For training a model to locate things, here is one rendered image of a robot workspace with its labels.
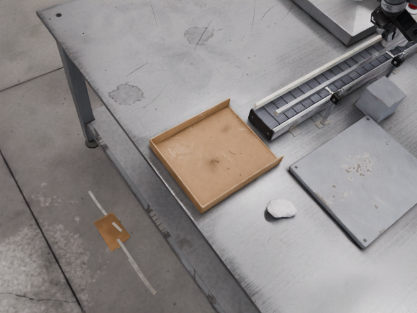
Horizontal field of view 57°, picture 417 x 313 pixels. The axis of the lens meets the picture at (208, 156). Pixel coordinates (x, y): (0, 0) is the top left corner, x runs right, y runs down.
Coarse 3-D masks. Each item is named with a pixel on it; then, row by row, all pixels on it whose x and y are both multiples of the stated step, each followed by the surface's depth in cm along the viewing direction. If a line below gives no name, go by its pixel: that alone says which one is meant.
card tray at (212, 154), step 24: (192, 120) 119; (216, 120) 122; (240, 120) 123; (168, 144) 115; (192, 144) 116; (216, 144) 117; (240, 144) 118; (264, 144) 119; (168, 168) 110; (192, 168) 112; (216, 168) 113; (240, 168) 114; (264, 168) 111; (192, 192) 108; (216, 192) 109
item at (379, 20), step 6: (378, 0) 121; (378, 6) 126; (372, 12) 126; (378, 12) 126; (384, 12) 120; (390, 12) 118; (396, 12) 118; (378, 18) 125; (384, 18) 125; (378, 24) 129; (384, 24) 125; (390, 24) 124; (390, 30) 126
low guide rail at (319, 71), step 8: (376, 40) 139; (360, 48) 135; (344, 56) 132; (328, 64) 129; (336, 64) 132; (312, 72) 126; (320, 72) 128; (304, 80) 125; (288, 88) 122; (272, 96) 119; (256, 104) 117; (264, 104) 119
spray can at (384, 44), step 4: (408, 4) 128; (412, 4) 127; (408, 8) 128; (412, 8) 128; (416, 8) 127; (412, 12) 128; (416, 12) 128; (412, 16) 129; (400, 32) 134; (396, 36) 136; (400, 36) 136; (384, 40) 140; (392, 40) 138; (396, 40) 138; (384, 44) 141; (388, 44) 140
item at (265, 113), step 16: (368, 48) 141; (400, 48) 143; (352, 64) 136; (368, 64) 136; (320, 80) 130; (352, 80) 131; (288, 96) 124; (320, 96) 126; (256, 112) 119; (272, 112) 120; (288, 112) 121; (272, 128) 117
